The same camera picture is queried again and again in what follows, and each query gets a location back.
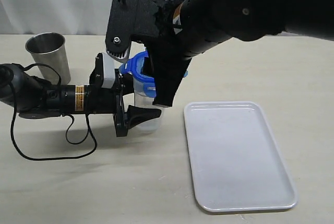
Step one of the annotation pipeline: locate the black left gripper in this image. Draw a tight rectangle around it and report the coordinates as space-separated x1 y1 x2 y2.
89 53 162 137

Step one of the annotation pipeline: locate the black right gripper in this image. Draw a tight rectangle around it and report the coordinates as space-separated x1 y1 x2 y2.
105 0 191 107

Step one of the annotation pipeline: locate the clear plastic tea bottle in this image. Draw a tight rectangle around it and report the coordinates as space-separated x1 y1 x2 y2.
133 77 164 134

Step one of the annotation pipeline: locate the blue plastic container lid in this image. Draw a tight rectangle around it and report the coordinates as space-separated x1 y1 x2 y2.
118 51 189 99

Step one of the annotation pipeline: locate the stainless steel cup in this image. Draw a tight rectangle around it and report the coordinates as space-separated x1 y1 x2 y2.
25 32 71 85

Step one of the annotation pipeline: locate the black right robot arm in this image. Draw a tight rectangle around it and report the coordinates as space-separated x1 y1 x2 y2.
105 0 333 107

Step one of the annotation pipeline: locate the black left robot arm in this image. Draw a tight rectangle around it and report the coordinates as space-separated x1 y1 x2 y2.
1 53 162 137

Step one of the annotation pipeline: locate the white plastic tray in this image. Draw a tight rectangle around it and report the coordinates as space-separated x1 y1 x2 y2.
184 101 298 214

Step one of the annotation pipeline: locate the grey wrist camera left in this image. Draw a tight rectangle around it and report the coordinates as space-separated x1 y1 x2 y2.
101 53 115 89

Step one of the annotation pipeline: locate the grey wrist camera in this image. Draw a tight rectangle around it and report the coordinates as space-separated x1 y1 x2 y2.
106 37 131 63
101 53 115 89

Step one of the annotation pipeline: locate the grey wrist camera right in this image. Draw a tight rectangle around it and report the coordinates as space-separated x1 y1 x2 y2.
106 37 131 63

